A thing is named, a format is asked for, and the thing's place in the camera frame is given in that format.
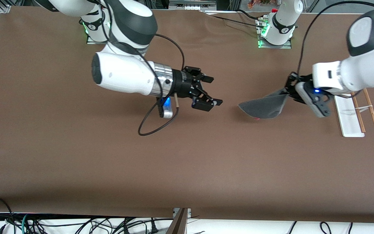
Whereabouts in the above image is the grey power strip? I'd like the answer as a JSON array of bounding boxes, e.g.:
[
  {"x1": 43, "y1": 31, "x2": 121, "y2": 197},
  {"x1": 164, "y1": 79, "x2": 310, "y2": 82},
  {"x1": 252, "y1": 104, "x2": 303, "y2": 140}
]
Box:
[{"x1": 168, "y1": 0, "x2": 217, "y2": 10}]

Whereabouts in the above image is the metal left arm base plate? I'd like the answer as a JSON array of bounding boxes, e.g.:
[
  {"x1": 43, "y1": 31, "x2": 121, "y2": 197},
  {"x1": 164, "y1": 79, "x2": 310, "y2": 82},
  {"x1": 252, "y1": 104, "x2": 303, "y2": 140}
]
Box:
[{"x1": 256, "y1": 19, "x2": 293, "y2": 49}]

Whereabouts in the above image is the black base cable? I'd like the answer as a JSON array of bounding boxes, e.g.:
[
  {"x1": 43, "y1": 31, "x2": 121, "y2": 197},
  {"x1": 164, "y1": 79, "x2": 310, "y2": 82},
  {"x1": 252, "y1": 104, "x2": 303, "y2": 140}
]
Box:
[
  {"x1": 203, "y1": 10, "x2": 263, "y2": 28},
  {"x1": 237, "y1": 9, "x2": 263, "y2": 21}
]

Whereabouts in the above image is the red orange background object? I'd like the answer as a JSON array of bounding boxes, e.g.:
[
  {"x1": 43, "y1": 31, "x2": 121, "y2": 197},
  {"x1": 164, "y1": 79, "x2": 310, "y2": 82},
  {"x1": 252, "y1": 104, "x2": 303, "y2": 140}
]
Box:
[{"x1": 248, "y1": 0, "x2": 280, "y2": 9}]

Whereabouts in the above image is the wooden rack rod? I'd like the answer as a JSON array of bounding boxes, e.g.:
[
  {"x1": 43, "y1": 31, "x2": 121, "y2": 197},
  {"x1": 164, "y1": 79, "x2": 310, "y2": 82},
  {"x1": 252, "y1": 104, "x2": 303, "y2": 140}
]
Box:
[{"x1": 351, "y1": 92, "x2": 366, "y2": 133}]

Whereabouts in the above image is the black right camera cable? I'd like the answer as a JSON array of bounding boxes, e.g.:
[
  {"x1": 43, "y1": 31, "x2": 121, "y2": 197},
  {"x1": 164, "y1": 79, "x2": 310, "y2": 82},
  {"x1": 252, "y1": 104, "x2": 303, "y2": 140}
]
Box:
[{"x1": 138, "y1": 97, "x2": 178, "y2": 136}]

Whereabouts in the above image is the white rack base plate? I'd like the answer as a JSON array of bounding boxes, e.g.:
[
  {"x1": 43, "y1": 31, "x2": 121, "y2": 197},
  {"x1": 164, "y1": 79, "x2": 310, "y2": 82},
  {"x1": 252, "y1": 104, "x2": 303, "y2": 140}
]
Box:
[{"x1": 333, "y1": 94, "x2": 365, "y2": 137}]

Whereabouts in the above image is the grey microfibre towel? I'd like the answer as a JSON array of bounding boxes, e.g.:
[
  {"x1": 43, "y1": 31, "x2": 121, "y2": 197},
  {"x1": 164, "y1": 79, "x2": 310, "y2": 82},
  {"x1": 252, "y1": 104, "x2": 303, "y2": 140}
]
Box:
[{"x1": 238, "y1": 90, "x2": 290, "y2": 120}]

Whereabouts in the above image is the brown table cover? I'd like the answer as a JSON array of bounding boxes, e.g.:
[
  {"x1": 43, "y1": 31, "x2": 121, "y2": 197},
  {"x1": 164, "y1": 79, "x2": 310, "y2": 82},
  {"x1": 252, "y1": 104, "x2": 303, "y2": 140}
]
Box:
[{"x1": 0, "y1": 5, "x2": 374, "y2": 225}]

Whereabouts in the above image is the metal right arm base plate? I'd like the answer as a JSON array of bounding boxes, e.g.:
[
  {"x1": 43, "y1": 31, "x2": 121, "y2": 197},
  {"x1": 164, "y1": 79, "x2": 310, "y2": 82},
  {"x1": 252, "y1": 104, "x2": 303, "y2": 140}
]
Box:
[{"x1": 86, "y1": 29, "x2": 110, "y2": 45}]

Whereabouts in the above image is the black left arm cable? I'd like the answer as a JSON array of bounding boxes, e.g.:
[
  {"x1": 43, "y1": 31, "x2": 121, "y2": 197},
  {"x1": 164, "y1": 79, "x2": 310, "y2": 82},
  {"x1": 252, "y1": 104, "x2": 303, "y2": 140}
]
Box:
[{"x1": 297, "y1": 0, "x2": 374, "y2": 76}]

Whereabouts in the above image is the wooden chopsticks pair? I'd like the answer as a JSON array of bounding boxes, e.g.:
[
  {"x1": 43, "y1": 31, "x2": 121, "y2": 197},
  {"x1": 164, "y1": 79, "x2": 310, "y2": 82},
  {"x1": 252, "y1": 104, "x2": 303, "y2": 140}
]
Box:
[{"x1": 363, "y1": 88, "x2": 374, "y2": 131}]

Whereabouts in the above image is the brown wooden board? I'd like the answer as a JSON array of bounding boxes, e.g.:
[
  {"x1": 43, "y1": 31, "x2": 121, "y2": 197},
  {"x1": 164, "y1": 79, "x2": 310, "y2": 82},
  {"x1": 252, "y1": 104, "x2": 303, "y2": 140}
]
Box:
[{"x1": 167, "y1": 208, "x2": 188, "y2": 234}]

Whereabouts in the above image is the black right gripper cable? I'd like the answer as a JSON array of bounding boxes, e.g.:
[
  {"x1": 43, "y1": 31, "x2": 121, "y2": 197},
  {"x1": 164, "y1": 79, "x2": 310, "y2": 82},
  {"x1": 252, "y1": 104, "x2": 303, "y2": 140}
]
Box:
[{"x1": 155, "y1": 33, "x2": 186, "y2": 70}]

